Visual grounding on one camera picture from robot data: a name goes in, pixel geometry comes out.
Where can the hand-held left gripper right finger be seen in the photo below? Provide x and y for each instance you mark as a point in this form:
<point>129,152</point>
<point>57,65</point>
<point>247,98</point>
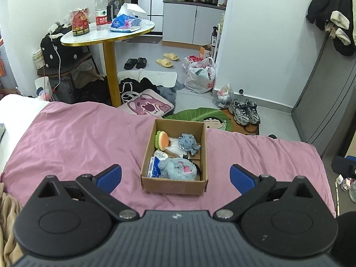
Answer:
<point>241,179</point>

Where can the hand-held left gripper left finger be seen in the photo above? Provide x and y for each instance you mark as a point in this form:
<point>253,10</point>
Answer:
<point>110,178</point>

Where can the blue white snack packet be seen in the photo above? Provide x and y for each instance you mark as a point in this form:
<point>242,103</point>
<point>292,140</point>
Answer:
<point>153,168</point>

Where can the black lace patch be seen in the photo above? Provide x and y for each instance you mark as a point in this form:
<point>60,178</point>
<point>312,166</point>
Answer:
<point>194,164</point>

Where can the brown cardboard box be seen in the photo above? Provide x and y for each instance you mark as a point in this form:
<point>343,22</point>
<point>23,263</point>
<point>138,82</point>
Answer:
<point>172,186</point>

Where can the burger plush toy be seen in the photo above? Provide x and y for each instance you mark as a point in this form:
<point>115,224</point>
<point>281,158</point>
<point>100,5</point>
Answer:
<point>162,139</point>

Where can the grey fluffy plush toy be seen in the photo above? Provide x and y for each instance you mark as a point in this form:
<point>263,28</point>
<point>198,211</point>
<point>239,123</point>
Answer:
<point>175,168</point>

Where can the blue octopus plush toy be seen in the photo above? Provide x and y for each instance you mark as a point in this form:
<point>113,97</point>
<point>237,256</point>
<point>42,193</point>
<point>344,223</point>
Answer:
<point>187,141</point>

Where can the clear plastic bag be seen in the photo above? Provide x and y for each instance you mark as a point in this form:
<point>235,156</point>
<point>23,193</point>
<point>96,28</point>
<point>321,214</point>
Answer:
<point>173,148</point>

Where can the pink bedsheet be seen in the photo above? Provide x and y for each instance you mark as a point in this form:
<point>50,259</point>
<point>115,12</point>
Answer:
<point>83,144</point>

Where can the black object behind bed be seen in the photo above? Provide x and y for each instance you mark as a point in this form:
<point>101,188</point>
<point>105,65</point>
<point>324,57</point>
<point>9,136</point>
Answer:
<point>273,136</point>

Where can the grey sneaker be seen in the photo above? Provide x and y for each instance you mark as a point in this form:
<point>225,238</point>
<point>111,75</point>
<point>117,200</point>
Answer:
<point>239,112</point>
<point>253,111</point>

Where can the green leaf cartoon rug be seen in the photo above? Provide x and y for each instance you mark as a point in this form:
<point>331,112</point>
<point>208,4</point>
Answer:
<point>194,114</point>

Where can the pink bear cushion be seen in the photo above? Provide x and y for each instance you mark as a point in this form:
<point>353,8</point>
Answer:
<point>150,104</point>

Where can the clear trash bag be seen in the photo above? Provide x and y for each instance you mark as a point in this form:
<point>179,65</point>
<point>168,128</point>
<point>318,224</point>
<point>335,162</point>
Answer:
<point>224,96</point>

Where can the black clothes pile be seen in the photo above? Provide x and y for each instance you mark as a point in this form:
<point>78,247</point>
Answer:
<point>139,84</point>

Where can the white plastic shopping bag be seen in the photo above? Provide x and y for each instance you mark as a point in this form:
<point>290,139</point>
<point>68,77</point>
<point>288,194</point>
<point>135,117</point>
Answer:
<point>199,82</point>

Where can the round table with yellow leg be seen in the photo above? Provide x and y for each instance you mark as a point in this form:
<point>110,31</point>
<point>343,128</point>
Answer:
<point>110,69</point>

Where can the white bed sheet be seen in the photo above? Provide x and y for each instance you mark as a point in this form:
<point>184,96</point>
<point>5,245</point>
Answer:
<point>16,116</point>

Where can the beige blanket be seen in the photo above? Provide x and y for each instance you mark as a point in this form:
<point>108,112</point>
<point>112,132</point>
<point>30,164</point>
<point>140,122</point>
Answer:
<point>8,228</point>

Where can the white floor mat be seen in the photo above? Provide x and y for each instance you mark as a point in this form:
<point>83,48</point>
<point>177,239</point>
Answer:
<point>164,78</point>

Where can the black slipper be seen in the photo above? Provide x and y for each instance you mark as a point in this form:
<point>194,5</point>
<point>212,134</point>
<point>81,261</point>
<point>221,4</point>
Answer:
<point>130,64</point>
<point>141,62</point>

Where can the dark chair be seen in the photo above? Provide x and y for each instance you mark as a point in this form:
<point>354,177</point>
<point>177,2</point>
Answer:
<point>72,66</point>

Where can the grey wardrobe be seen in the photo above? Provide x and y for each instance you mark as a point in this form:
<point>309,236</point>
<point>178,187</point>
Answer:
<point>325,94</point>

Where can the yellow slipper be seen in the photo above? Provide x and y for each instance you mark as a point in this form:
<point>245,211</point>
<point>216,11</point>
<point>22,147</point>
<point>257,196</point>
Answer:
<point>171,56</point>
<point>164,63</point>

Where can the red plastic bag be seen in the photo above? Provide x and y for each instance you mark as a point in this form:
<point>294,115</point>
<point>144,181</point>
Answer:
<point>192,60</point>

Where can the orange cardboard box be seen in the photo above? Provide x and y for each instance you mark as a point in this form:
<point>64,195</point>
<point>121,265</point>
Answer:
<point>203,51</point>

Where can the black polka dot bag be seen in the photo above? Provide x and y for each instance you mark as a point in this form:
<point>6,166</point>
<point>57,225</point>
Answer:
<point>59,52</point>

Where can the dark doormat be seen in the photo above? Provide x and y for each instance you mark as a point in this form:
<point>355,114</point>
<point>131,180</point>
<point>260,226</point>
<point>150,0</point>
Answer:
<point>144,40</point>

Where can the dark spray bottle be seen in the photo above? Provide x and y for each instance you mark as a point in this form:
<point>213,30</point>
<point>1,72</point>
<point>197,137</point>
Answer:
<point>214,37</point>

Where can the blue plastic bag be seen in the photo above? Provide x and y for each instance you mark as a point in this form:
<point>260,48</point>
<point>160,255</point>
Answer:
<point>123,23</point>

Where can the red snack bag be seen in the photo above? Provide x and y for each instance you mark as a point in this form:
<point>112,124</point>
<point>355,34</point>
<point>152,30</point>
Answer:
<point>80,22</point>

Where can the small black bottle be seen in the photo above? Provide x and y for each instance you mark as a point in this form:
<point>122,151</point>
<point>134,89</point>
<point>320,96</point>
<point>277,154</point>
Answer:
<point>110,14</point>

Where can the clear water bottle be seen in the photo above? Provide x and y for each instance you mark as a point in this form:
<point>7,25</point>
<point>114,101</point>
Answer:
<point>101,12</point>

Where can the white kitchen cabinet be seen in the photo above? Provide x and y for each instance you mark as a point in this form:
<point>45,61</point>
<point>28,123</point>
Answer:
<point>180,22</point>

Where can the white tissue paper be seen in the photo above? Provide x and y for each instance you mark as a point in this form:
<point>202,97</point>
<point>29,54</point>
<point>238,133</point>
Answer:
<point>130,9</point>

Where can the beige hanging clothes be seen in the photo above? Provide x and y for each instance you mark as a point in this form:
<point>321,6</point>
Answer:
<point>339,19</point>

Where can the black hanging jacket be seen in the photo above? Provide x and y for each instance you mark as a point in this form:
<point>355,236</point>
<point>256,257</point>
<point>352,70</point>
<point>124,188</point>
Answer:
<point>322,0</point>

